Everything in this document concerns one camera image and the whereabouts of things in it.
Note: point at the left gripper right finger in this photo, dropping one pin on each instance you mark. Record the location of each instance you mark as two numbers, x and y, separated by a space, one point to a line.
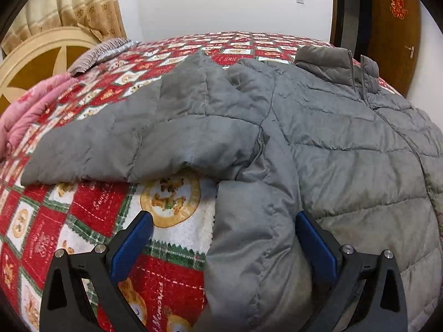
336 272

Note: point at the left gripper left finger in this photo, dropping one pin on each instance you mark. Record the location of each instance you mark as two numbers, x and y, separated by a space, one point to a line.
64 303

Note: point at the grey puffer jacket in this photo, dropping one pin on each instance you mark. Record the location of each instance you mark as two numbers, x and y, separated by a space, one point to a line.
319 135

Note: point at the red patchwork bear bedspread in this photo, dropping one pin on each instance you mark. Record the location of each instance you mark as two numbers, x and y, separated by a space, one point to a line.
166 285

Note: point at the pink quilt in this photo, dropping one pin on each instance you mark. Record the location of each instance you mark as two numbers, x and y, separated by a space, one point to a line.
17 118

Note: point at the cream wooden headboard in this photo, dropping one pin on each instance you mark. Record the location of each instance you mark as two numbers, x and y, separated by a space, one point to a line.
44 55

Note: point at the striped pillow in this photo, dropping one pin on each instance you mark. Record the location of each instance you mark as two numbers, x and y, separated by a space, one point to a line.
102 52

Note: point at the brown wooden door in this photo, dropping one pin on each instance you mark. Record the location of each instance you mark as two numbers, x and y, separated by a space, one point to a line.
389 36

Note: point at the red door decoration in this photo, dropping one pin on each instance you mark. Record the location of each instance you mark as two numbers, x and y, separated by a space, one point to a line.
397 8

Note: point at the beige patterned curtain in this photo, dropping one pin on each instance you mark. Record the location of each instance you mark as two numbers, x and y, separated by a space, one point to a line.
101 18

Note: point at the silver door handle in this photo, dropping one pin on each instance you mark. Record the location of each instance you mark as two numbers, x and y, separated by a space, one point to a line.
411 51

